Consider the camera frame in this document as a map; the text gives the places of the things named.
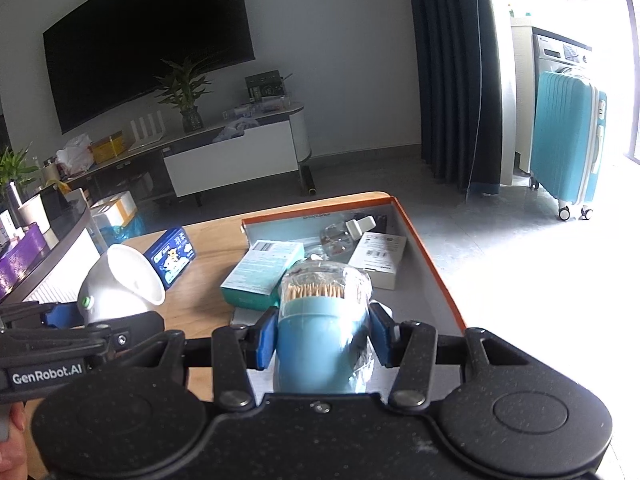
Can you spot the washing machine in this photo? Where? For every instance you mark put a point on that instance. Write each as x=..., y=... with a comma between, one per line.
x=560, y=52

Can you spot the white and orange carton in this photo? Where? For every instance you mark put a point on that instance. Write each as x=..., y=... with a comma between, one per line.
x=114, y=207

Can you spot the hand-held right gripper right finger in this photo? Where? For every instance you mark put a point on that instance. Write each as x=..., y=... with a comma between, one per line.
x=382, y=332

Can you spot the green leafy plant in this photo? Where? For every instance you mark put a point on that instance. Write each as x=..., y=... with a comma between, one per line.
x=15, y=165

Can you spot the turquoise suitcase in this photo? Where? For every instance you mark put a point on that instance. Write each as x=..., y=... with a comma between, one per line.
x=567, y=145

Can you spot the white cup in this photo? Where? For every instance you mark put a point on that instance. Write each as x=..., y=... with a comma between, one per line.
x=34, y=215

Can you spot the white television cabinet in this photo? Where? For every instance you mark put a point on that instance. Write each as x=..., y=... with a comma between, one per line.
x=230, y=160

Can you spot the clear plastic container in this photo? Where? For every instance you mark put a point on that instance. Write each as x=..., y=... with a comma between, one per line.
x=267, y=105

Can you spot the white plug-in vaporizer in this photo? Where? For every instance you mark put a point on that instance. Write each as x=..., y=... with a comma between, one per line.
x=120, y=285

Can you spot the orange-rimmed cardboard box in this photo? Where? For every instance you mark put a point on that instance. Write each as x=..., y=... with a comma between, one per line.
x=425, y=300

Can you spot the crumpled blue-white bag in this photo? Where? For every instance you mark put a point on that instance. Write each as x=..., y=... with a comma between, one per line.
x=237, y=130

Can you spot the blue plastic bag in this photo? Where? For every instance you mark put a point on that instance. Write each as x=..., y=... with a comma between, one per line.
x=122, y=232

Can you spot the blue toothpick jar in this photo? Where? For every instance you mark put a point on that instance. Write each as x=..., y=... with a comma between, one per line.
x=315, y=340

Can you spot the white power adapter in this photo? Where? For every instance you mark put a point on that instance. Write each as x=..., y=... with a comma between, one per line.
x=362, y=227

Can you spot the bamboo plant in vase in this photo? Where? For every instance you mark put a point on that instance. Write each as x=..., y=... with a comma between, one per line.
x=187, y=110

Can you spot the clear liquid refill bottle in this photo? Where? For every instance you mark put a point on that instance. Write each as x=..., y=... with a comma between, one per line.
x=337, y=240

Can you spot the dark green box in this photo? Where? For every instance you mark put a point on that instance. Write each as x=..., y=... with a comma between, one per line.
x=265, y=85

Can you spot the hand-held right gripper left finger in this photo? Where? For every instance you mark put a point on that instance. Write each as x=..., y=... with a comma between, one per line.
x=265, y=340

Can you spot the yellow box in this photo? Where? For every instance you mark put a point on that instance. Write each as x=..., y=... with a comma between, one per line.
x=107, y=147

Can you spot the dark curtain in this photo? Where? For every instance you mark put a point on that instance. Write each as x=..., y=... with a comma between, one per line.
x=450, y=60

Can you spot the curved counter cabinet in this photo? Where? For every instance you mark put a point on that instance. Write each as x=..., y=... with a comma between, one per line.
x=55, y=260

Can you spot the teal flat box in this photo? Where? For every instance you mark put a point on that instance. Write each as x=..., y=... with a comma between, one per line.
x=260, y=270

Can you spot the black roll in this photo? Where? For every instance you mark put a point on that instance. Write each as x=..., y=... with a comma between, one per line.
x=309, y=180

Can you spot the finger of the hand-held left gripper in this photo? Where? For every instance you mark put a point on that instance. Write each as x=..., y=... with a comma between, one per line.
x=135, y=332
x=60, y=316

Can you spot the purple box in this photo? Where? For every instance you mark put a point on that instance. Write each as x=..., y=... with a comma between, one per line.
x=22, y=260

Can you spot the black television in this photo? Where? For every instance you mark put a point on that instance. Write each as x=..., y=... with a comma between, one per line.
x=150, y=50

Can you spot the white and teal box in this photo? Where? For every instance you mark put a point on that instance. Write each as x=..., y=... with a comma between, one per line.
x=377, y=260

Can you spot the blue printed box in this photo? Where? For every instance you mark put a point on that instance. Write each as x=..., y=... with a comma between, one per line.
x=170, y=255

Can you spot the white router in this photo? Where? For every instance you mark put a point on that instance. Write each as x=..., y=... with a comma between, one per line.
x=147, y=132

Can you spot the white plastic bag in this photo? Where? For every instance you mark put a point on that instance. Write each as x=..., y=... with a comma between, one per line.
x=75, y=152

